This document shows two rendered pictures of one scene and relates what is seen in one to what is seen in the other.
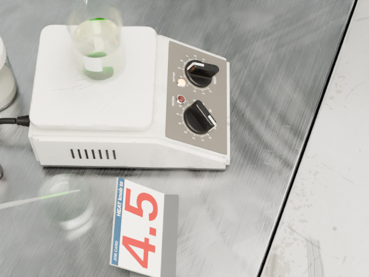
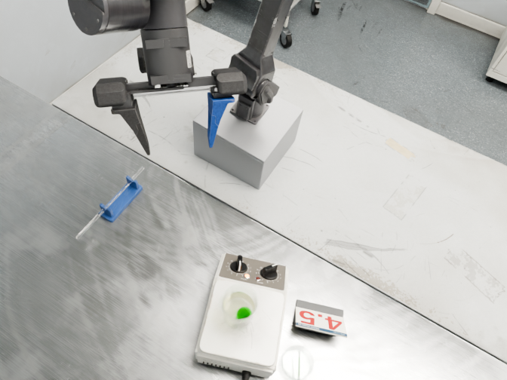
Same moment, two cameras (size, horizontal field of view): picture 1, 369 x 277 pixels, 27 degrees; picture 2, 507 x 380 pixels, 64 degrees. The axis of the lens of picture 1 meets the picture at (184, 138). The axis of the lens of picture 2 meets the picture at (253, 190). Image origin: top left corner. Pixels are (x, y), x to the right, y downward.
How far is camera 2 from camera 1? 0.52 m
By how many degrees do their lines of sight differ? 43
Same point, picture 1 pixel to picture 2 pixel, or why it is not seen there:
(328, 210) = (311, 231)
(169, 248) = (327, 309)
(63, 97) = (257, 341)
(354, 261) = (338, 227)
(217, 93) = (248, 262)
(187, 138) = (281, 280)
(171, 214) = (308, 304)
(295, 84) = (238, 226)
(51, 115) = (269, 351)
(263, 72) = (227, 239)
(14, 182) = not seen: outside the picture
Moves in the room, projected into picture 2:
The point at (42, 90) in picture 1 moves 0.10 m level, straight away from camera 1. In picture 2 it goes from (250, 355) to (185, 366)
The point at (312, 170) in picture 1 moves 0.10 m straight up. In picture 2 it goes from (290, 231) to (298, 206)
